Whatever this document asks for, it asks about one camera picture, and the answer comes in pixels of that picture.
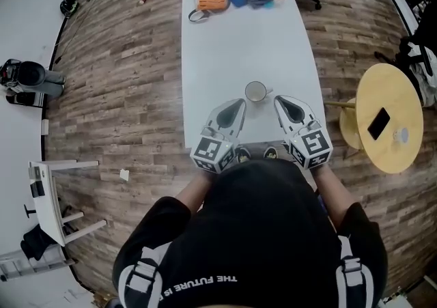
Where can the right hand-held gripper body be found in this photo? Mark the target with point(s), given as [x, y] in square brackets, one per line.
[312, 146]

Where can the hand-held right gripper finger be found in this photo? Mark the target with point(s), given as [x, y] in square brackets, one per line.
[307, 110]
[285, 124]

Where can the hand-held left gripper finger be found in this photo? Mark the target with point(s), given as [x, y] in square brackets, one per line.
[213, 119]
[240, 125]

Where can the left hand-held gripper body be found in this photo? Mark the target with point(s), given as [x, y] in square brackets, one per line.
[211, 153]

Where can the white ceramic mug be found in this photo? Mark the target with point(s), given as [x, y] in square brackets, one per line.
[255, 91]

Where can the person's left forearm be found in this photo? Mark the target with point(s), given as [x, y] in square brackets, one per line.
[194, 192]

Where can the person's right forearm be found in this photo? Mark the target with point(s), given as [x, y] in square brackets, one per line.
[333, 194]

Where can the person's left shoe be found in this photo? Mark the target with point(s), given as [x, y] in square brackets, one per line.
[243, 155]

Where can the person's shoe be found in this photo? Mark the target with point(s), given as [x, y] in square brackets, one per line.
[270, 153]
[243, 155]

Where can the person's right shoe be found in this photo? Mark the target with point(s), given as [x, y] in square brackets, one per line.
[270, 153]

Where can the black smartphone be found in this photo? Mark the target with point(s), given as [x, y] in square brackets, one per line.
[378, 123]

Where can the white rectangular table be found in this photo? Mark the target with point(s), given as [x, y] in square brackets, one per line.
[246, 47]

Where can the round yellow wooden table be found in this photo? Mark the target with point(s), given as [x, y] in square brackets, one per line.
[392, 88]

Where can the small white cup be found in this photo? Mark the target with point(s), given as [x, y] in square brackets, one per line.
[401, 135]

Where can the white paper scrap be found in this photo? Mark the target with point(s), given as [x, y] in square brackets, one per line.
[124, 175]

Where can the person's black shirt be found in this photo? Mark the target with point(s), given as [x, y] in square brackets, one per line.
[263, 231]

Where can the black rack with clothes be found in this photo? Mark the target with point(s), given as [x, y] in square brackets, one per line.
[420, 26]

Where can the small white desk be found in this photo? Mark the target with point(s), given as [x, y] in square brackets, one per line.
[48, 204]

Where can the black box on desk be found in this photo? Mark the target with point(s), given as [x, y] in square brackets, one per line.
[37, 183]

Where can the black helmet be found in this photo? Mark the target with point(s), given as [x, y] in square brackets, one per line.
[69, 7]

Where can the black folding chair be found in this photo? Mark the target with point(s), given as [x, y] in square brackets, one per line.
[24, 100]

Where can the black jacket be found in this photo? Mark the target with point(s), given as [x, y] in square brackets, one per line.
[39, 241]

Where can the white wall socket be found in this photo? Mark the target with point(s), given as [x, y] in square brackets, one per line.
[44, 127]

